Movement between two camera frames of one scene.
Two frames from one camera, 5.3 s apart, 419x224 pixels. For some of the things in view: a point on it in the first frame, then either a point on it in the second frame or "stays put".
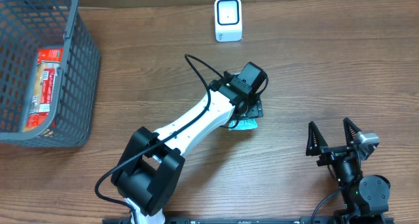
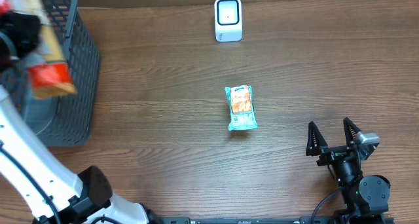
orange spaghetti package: x=48 y=60 -> x=50 y=77
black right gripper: x=336 y=154 stays put
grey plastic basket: x=46 y=18 stays put
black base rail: x=258 y=220 stays put
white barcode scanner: x=228 y=19 stays put
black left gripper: x=256 y=109 -> x=16 y=34
